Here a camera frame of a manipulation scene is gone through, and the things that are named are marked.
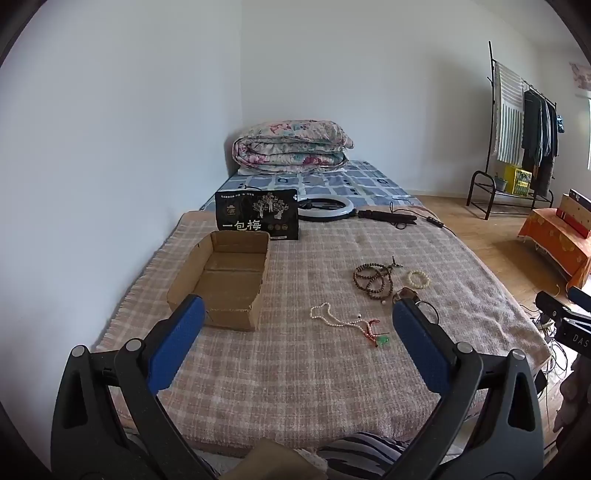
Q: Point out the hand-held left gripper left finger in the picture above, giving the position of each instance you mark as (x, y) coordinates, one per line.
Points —
(178, 341)

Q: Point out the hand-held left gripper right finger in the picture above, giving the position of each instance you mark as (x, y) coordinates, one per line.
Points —
(420, 350)

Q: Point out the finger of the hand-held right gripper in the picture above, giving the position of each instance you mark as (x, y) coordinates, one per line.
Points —
(581, 294)
(551, 304)

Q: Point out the reddish wide bangle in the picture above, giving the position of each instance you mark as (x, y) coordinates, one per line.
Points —
(407, 293)

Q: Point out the cardboard box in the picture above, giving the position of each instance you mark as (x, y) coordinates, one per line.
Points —
(221, 286)

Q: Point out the person's right forearm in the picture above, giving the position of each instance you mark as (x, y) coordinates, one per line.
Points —
(575, 392)

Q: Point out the orange cloth covered table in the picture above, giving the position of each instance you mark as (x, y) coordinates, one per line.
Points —
(549, 240)

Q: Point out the red flat box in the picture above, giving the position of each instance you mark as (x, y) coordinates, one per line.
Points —
(572, 224)

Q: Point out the dark flat box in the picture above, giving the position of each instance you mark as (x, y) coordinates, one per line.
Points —
(581, 199)

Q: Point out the person's striped clothing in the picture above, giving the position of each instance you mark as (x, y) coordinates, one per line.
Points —
(360, 454)

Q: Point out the pink plaid blanket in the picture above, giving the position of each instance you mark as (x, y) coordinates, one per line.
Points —
(300, 378)

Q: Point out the yellow crate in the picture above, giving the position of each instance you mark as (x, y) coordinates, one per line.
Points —
(517, 180)

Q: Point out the black snack bag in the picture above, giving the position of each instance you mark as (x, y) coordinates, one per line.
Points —
(256, 214)

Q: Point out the dark hanging clothes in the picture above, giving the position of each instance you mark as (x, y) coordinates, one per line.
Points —
(538, 134)

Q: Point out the blue checked bedsheet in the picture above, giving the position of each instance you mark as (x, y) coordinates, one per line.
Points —
(332, 184)

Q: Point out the striped hanging towel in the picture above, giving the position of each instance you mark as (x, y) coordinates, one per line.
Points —
(508, 115)

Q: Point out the black clothes rack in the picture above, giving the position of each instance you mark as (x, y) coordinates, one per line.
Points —
(490, 115)

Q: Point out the folded floral quilt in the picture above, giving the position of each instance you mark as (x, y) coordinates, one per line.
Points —
(291, 147)

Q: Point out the pink wall hanging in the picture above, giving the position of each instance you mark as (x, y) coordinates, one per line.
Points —
(581, 74)

